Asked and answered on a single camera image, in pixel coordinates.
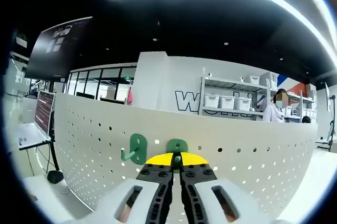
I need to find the black framed glass partition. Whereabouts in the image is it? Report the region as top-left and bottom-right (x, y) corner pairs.
(63, 62), (138, 105)

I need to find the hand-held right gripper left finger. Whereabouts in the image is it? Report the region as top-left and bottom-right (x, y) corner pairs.
(91, 152), (175, 224)

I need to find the red white blue flag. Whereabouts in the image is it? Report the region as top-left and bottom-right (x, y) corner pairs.
(276, 74), (308, 95)

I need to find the green hook assembly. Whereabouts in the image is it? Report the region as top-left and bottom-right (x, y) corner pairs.
(120, 133), (148, 165)
(166, 139), (189, 174)

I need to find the grey metal shelving rack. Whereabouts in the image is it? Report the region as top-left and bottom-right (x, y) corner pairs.
(199, 74), (316, 123)

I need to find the white storage bin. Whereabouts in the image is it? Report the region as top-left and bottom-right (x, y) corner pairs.
(244, 74), (260, 85)
(204, 93), (220, 108)
(220, 95), (236, 110)
(235, 97), (252, 111)

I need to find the large black wall screen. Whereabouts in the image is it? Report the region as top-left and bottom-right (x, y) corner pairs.
(23, 16), (93, 79)

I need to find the white perforated mounting plate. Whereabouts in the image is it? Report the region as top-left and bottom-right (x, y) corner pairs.
(51, 92), (319, 224)

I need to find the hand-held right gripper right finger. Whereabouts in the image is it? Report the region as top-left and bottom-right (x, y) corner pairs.
(180, 152), (272, 224)

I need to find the open laptop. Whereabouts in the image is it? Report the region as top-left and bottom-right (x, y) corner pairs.
(17, 91), (56, 151)

